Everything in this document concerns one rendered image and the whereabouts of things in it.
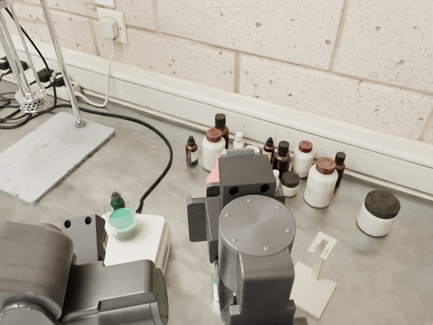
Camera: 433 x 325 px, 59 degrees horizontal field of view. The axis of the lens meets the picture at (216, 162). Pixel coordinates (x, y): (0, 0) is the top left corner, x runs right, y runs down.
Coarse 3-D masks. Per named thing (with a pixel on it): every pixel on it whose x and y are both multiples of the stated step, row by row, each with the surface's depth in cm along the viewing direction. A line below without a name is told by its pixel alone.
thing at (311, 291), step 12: (324, 240) 62; (336, 240) 62; (312, 252) 61; (324, 252) 60; (300, 264) 72; (300, 276) 71; (312, 276) 70; (324, 276) 71; (300, 288) 69; (312, 288) 69; (324, 288) 69; (300, 300) 67; (312, 300) 67; (324, 300) 67; (312, 312) 65
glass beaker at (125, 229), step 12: (120, 192) 66; (108, 204) 65; (120, 204) 67; (132, 204) 65; (108, 216) 62; (132, 216) 64; (120, 228) 63; (132, 228) 65; (120, 240) 66; (132, 240) 67
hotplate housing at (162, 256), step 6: (168, 228) 72; (162, 234) 70; (168, 234) 72; (162, 240) 69; (168, 240) 72; (162, 246) 69; (168, 246) 73; (162, 252) 68; (168, 252) 73; (162, 258) 68; (156, 264) 65; (162, 264) 68; (162, 270) 68
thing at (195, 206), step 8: (280, 192) 39; (192, 200) 38; (200, 200) 38; (280, 200) 39; (192, 208) 38; (200, 208) 39; (192, 216) 39; (200, 216) 39; (192, 224) 40; (200, 224) 40; (192, 232) 41; (200, 232) 41; (192, 240) 42; (200, 240) 42; (216, 256) 36
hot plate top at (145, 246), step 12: (144, 216) 71; (156, 216) 71; (108, 228) 69; (144, 228) 69; (156, 228) 69; (108, 240) 67; (144, 240) 67; (156, 240) 67; (108, 252) 65; (120, 252) 65; (132, 252) 65; (144, 252) 65; (156, 252) 65; (108, 264) 63
